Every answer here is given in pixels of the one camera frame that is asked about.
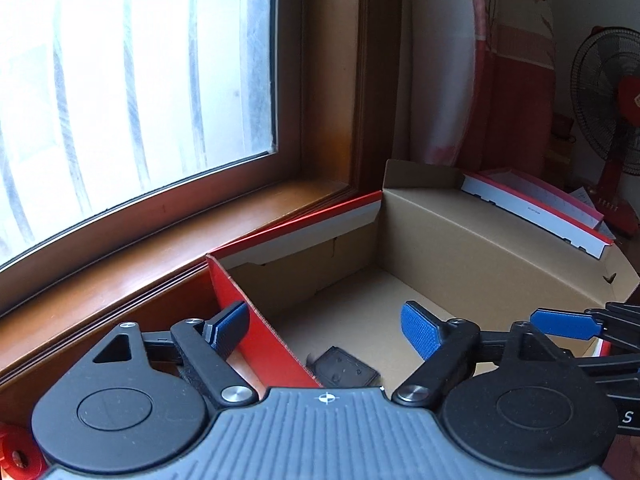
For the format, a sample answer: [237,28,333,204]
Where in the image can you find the black red standing fan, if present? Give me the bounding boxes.
[570,26,639,237]

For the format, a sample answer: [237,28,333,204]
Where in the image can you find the floral red white curtain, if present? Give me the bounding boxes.
[408,0,555,176]

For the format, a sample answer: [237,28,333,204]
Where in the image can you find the red cardboard sorting box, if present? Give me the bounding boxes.
[207,160,639,389]

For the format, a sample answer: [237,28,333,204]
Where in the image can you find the red round toy part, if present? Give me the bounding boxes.
[0,422,48,480]

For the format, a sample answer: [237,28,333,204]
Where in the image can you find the small black plastic piece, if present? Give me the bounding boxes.
[306,346,381,388]

